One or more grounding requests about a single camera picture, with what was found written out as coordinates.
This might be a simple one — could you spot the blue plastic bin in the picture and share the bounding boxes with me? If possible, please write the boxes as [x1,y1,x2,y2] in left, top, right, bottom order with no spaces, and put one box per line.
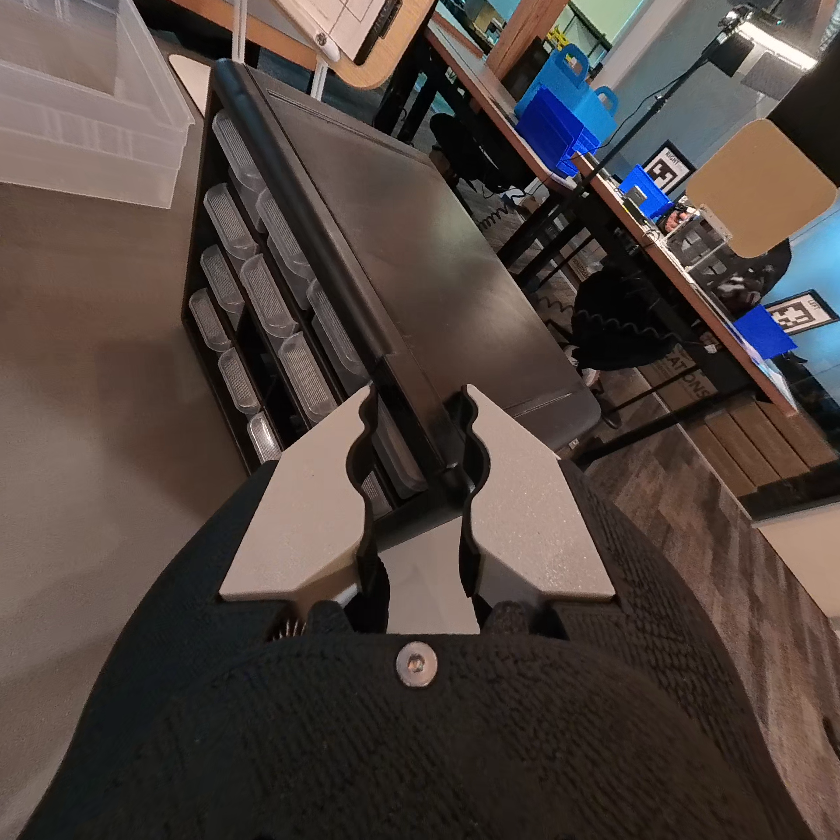
[617,164,678,221]
[733,303,799,360]

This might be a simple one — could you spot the stack of brown boxes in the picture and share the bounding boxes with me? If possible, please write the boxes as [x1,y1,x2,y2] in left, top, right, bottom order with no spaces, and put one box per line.
[682,392,840,508]

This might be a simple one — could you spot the rows of clear cabinet drawers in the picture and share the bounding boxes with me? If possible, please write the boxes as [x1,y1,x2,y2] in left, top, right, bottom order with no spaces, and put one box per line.
[189,108,431,519]

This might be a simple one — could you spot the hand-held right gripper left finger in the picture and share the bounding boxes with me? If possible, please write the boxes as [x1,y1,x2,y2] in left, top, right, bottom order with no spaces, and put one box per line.
[218,384,389,605]

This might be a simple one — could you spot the black office chair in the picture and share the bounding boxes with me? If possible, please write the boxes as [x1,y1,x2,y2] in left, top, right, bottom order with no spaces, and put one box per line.
[430,110,505,183]

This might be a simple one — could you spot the stack of blue handled totes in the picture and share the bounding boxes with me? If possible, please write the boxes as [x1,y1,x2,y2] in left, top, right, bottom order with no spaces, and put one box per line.
[514,43,620,179]

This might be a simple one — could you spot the clear plastic storage bin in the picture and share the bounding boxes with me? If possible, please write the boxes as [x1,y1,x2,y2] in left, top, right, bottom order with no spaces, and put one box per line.
[0,0,196,210]

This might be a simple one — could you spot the wooden post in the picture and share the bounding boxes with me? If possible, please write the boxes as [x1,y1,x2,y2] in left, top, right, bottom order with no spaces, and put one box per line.
[484,0,572,81]

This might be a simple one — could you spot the white wire board stand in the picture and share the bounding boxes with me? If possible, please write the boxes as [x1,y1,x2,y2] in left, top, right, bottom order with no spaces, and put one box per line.
[169,0,342,111]

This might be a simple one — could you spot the black light tripod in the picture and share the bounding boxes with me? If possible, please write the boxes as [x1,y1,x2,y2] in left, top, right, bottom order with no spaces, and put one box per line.
[591,0,821,179]

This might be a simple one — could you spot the black drawer cabinet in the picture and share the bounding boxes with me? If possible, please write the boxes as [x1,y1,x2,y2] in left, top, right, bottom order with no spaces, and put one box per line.
[180,58,603,555]

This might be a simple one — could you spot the framed black white marker sign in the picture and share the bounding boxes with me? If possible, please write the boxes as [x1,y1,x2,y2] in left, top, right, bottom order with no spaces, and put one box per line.
[764,289,839,337]
[642,139,698,196]

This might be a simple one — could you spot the clear acrylic board stand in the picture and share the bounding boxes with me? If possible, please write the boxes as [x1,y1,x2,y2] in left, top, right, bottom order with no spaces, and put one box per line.
[664,205,735,280]

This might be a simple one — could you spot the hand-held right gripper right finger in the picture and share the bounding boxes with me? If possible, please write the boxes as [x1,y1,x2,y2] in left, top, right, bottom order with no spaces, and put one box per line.
[458,384,616,606]

